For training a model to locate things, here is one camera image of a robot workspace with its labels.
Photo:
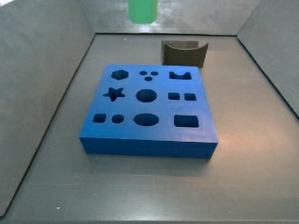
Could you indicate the green hexagon peg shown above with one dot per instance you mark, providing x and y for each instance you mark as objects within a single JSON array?
[{"x": 142, "y": 11}]

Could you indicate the blue shape-sorter block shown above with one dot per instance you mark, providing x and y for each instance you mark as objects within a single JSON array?
[{"x": 150, "y": 111}]

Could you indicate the dark grey curved block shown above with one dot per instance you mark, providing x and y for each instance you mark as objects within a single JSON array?
[{"x": 183, "y": 53}]

